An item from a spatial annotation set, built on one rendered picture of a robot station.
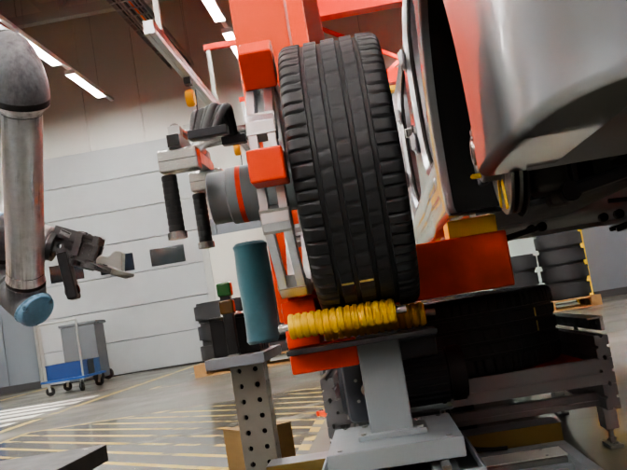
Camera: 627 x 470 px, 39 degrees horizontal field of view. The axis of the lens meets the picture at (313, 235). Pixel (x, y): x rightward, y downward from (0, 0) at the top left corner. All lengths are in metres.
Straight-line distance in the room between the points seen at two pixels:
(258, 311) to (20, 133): 0.73
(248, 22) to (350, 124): 0.91
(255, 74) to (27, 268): 0.67
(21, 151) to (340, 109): 0.67
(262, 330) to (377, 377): 0.33
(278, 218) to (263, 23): 0.94
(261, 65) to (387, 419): 0.86
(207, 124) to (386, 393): 0.75
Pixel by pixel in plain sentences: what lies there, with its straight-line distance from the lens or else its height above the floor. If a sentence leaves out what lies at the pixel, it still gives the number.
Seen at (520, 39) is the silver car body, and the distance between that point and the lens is 1.31.
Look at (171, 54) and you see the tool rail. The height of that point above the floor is 2.72.
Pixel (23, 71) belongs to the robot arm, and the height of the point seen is 1.11.
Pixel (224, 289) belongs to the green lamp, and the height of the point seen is 0.64.
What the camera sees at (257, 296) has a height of 0.60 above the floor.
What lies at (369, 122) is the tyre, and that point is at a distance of 1.87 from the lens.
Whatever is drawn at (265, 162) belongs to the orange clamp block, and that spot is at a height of 0.85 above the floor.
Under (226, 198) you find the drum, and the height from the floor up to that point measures 0.84.
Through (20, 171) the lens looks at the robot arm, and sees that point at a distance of 1.98.
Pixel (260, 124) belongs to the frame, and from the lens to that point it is 1.93.
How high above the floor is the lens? 0.54
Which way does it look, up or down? 5 degrees up
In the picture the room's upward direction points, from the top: 9 degrees counter-clockwise
